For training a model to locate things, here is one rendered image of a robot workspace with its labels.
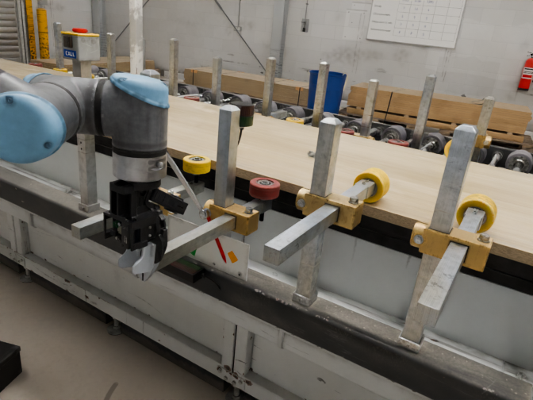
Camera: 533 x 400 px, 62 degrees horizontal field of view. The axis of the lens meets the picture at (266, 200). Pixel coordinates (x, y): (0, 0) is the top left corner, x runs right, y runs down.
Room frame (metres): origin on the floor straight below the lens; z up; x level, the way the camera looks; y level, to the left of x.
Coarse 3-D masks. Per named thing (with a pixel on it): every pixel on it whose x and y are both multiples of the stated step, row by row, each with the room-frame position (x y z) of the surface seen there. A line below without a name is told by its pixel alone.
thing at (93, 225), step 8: (192, 184) 1.23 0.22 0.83; (200, 184) 1.24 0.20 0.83; (176, 192) 1.16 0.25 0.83; (184, 192) 1.18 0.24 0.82; (200, 192) 1.24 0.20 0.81; (96, 216) 0.95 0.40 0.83; (72, 224) 0.90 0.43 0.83; (80, 224) 0.90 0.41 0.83; (88, 224) 0.91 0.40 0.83; (96, 224) 0.92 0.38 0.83; (112, 224) 0.96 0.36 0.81; (72, 232) 0.90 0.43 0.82; (80, 232) 0.88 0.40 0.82; (88, 232) 0.90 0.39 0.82; (96, 232) 0.92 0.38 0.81
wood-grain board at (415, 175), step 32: (0, 64) 2.76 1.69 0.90; (192, 128) 1.65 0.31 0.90; (256, 128) 1.76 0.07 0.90; (288, 128) 1.82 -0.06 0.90; (256, 160) 1.32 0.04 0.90; (288, 160) 1.35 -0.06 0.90; (352, 160) 1.43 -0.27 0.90; (384, 160) 1.47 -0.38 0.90; (416, 160) 1.52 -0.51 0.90; (416, 192) 1.17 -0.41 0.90; (480, 192) 1.23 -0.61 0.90; (512, 192) 1.27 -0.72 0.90; (512, 224) 1.01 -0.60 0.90; (512, 256) 0.87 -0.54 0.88
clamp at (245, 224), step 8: (208, 200) 1.03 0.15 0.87; (208, 208) 1.01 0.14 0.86; (216, 208) 1.00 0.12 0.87; (224, 208) 0.99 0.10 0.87; (232, 208) 1.00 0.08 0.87; (240, 208) 1.00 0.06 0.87; (216, 216) 1.00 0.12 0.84; (240, 216) 0.96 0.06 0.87; (248, 216) 0.96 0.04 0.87; (256, 216) 0.99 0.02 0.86; (240, 224) 0.96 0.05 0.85; (248, 224) 0.96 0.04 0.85; (256, 224) 0.99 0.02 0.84; (240, 232) 0.96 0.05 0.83; (248, 232) 0.96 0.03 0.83
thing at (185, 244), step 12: (252, 204) 1.06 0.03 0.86; (264, 204) 1.08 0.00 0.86; (228, 216) 0.97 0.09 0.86; (204, 228) 0.89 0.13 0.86; (216, 228) 0.91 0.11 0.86; (228, 228) 0.95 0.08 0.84; (180, 240) 0.82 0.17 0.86; (192, 240) 0.83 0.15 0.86; (204, 240) 0.87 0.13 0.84; (168, 252) 0.77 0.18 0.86; (180, 252) 0.80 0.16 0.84
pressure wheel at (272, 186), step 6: (252, 180) 1.11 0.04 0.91; (258, 180) 1.12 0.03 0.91; (264, 180) 1.11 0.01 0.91; (270, 180) 1.13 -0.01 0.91; (252, 186) 1.08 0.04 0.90; (258, 186) 1.07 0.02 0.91; (264, 186) 1.08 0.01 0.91; (270, 186) 1.08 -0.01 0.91; (276, 186) 1.09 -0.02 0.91; (252, 192) 1.08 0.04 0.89; (258, 192) 1.07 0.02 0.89; (264, 192) 1.07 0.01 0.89; (270, 192) 1.07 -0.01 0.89; (276, 192) 1.08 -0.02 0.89; (264, 198) 1.07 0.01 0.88; (270, 198) 1.07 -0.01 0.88
